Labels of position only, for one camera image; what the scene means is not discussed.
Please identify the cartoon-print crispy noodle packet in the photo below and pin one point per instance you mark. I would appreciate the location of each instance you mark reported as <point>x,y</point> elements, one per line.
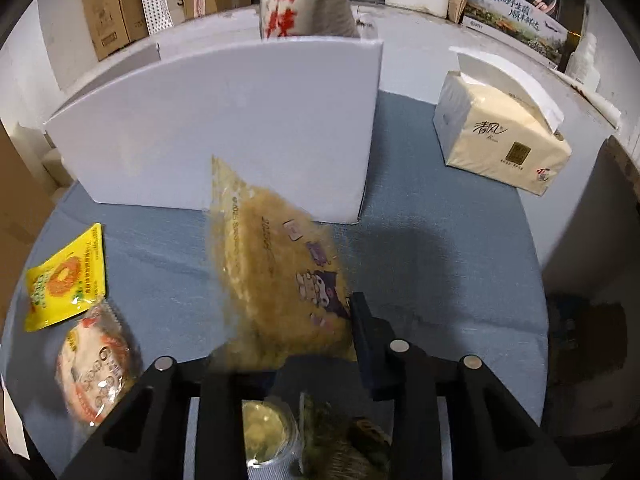
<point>280,270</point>

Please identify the landscape-print gift box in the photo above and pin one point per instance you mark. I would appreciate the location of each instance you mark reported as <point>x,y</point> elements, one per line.
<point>515,20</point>

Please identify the yellow snack packet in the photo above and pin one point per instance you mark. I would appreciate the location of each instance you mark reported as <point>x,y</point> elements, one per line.
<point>65,280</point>

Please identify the round pastry clear packet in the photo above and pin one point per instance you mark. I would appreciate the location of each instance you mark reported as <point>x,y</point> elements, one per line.
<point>95,365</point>

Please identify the large cardboard box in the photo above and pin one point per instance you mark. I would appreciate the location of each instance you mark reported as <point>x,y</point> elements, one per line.
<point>110,10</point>

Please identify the white storage box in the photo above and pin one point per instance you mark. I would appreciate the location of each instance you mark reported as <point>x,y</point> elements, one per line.
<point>225,125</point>

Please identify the pink plastic item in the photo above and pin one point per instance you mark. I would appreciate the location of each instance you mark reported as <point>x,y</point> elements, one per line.
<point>545,6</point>

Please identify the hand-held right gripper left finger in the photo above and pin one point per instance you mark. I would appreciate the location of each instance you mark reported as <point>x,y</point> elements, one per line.
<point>220,400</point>

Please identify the white plastic bottle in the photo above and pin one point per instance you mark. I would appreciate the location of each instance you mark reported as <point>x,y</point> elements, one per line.
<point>582,60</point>

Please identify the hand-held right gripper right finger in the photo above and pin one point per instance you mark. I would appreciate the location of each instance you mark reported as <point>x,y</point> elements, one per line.
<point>367,350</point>

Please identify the white foam block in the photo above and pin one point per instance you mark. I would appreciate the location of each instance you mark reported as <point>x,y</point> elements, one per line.
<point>50,165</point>

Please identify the beige tissue pack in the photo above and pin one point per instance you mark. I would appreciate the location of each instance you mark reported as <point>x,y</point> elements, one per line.
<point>500,140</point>

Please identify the white tube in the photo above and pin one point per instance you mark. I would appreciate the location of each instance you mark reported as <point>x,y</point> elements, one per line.
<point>602,105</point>

